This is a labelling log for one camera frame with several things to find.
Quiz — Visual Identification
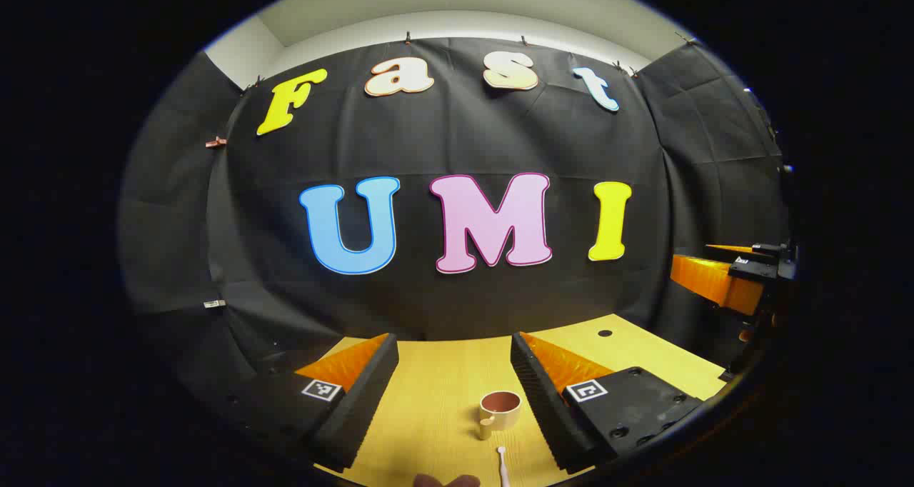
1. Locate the black backdrop cloth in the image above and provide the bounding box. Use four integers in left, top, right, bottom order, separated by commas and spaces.
118, 36, 790, 402

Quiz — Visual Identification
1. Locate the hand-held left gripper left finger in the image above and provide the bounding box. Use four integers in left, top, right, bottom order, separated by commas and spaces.
207, 332, 401, 473

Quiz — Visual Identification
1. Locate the yellow wooden desktop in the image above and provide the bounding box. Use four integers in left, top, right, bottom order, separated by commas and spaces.
314, 314, 728, 487

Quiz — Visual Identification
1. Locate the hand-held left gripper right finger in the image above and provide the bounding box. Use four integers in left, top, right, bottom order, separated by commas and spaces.
510, 331, 706, 473

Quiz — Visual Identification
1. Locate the beige cup with wooden handle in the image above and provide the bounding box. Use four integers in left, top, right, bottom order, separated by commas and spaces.
477, 391, 523, 441

